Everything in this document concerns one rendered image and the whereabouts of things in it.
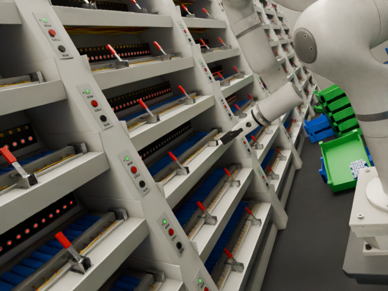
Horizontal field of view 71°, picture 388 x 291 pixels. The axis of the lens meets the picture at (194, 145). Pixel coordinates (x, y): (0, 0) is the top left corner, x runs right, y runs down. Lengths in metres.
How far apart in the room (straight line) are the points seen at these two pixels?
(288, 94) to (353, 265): 0.53
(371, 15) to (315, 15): 0.08
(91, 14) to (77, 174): 0.50
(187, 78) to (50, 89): 0.74
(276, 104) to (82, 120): 0.61
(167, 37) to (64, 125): 0.73
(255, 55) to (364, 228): 0.58
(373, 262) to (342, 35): 0.44
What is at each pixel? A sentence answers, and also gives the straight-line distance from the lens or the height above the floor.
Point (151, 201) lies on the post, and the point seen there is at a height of 0.56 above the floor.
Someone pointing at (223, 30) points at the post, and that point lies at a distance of 1.97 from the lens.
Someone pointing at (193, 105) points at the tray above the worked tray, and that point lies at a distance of 1.08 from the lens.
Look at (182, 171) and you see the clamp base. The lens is 0.90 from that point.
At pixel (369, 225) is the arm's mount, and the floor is 0.35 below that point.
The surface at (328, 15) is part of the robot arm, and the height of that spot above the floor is 0.74.
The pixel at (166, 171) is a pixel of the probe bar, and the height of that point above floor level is 0.58.
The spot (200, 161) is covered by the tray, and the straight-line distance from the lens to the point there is 0.99.
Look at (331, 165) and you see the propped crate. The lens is 1.69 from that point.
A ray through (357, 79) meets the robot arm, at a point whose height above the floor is 0.62.
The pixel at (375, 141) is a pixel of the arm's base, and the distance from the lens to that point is 0.63.
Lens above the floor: 0.72
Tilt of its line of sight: 6 degrees down
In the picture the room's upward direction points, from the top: 29 degrees counter-clockwise
